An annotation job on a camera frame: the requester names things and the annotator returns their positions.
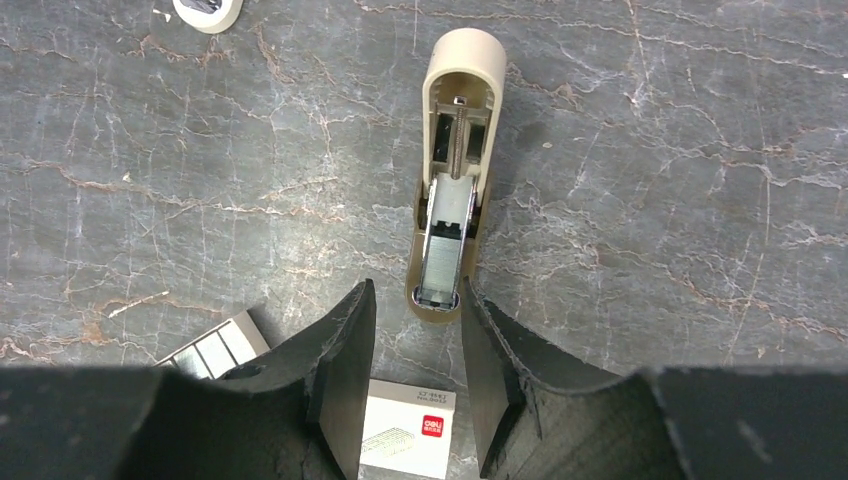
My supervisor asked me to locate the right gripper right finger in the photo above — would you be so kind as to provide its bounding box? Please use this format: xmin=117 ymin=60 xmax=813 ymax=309
xmin=460 ymin=280 xmax=847 ymax=479

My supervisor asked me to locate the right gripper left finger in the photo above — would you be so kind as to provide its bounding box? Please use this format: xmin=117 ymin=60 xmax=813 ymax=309
xmin=1 ymin=280 xmax=377 ymax=479

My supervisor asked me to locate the white staple tray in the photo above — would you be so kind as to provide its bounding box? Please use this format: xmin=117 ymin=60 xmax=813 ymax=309
xmin=156 ymin=311 xmax=270 ymax=379

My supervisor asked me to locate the white staple box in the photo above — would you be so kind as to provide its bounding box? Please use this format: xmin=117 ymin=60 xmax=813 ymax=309
xmin=360 ymin=379 xmax=456 ymax=479

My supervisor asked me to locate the grey staple strip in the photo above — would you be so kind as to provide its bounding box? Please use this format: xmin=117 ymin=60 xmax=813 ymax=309
xmin=414 ymin=236 xmax=462 ymax=312

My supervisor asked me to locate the beige stapler base half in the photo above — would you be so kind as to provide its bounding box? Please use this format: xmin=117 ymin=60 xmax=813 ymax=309
xmin=405 ymin=28 xmax=507 ymax=324

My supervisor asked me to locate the white stapler top half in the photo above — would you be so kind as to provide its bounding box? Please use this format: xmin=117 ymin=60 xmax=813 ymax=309
xmin=172 ymin=0 xmax=243 ymax=34

